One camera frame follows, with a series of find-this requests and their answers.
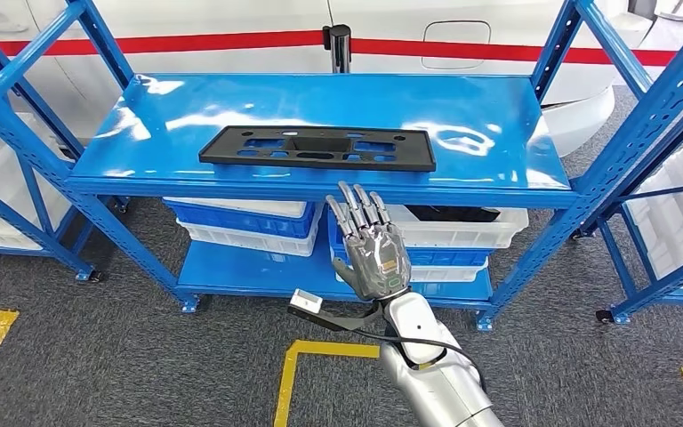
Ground red barrier belt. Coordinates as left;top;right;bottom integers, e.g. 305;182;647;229
0;30;679;67

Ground white plastic crate stack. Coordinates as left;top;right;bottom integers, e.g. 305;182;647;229
623;129;683;293

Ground black stanchion post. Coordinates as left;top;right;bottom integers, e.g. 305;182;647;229
322;24;353;75

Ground white car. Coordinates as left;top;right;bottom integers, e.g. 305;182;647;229
0;0;655;157

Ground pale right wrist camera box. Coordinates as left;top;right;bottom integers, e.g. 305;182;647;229
289;288;324;315

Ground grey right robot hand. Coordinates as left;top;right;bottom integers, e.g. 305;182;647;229
325;181;412;302

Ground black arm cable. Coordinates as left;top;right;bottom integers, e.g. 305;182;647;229
350;306;488;395

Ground blue metal shelf rack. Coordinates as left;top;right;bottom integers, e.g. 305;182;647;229
0;59;104;283
0;0;683;331
571;176;683;326

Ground black plastic bracket panel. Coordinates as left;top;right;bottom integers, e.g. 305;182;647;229
405;205;502;224
197;125;438;173

